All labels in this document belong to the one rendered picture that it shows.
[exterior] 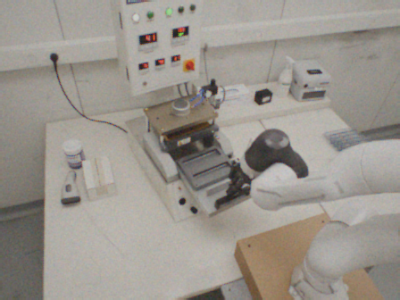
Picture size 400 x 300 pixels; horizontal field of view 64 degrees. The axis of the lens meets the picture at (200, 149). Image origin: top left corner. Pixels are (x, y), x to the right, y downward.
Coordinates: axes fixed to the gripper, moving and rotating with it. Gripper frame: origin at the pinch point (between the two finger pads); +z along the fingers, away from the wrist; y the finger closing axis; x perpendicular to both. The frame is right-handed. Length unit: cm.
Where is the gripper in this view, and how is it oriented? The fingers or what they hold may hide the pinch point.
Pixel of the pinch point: (232, 188)
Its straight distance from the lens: 119.7
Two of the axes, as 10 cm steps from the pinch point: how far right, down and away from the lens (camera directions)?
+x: 8.6, -3.3, 4.0
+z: -2.2, 4.6, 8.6
